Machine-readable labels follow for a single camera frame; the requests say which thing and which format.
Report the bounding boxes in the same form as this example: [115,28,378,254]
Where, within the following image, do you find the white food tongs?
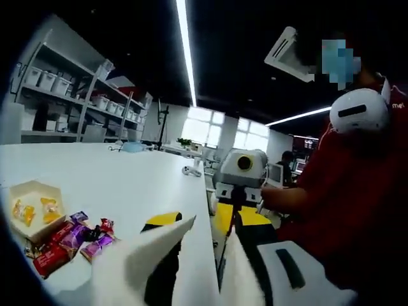
[88,215,266,306]

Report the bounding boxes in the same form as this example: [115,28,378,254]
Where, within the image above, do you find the small purple candy packet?
[69,210,89,226]

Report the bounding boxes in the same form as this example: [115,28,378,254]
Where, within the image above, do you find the red brown food packet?
[47,221,76,245]

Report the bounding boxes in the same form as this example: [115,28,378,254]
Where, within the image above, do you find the translucent storage box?
[95,59,115,77]

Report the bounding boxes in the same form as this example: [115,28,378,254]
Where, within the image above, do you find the small white device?
[180,159,202,178]

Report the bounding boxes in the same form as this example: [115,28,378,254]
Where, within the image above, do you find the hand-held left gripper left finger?
[140,211,183,306]

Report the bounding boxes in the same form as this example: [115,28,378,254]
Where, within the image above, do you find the bright window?
[180,106,271,157]

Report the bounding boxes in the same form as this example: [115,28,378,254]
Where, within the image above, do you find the cream paper food container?
[8,179,67,245]

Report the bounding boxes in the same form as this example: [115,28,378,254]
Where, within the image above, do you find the black bag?
[33,101,49,132]

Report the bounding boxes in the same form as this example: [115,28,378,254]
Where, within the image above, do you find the white ceiling air vent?
[263,26,317,83]

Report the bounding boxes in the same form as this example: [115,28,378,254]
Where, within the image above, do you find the red and blue sheet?
[106,71,136,94]

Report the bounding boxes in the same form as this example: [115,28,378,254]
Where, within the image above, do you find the white chest-worn device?
[329,77,392,135]

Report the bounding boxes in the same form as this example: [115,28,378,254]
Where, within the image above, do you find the purple and brown food packet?
[79,232,116,264]

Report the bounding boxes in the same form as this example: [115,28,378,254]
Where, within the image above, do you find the purple foil food packet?
[60,222,89,252]

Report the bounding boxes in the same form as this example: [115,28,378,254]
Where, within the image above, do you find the small black candy packet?
[84,225,103,242]

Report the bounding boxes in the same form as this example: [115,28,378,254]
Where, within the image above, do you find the black tripod stand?
[157,98,170,150]

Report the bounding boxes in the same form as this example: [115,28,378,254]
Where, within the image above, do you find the row of white storage bins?
[25,66,144,124]

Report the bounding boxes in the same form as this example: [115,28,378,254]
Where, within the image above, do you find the grey metal shelving unit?
[14,30,154,143]

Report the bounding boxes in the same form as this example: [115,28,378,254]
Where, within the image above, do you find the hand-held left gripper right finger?
[235,203,360,306]

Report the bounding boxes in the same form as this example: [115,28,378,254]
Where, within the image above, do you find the pale computer monitor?
[266,162,285,188]

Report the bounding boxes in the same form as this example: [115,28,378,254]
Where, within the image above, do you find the ceiling light strip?
[265,106,333,128]
[175,0,198,106]

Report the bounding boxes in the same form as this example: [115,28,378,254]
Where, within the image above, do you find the person in red shirt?
[276,76,408,289]

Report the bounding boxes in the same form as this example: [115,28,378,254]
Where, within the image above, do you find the small red candy packet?
[100,217,115,234]

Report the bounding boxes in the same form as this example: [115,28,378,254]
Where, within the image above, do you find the pale chair backrest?
[83,124,108,143]
[0,101,25,145]

